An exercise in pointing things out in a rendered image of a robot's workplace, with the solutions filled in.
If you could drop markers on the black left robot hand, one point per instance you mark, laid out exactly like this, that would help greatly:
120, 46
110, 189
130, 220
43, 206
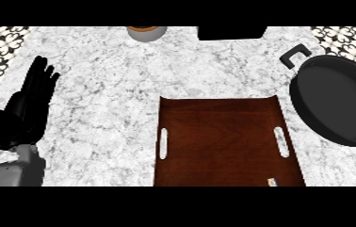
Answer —
28, 108

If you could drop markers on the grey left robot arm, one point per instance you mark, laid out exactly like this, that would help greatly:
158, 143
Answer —
18, 168

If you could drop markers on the dark brown wooden tray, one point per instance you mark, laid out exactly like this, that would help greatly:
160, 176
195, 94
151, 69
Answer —
222, 142

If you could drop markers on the black box-shaped appliance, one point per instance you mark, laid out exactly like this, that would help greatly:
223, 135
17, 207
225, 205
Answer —
232, 32

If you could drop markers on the grey cup with orange rim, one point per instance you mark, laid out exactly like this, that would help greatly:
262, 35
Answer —
147, 33

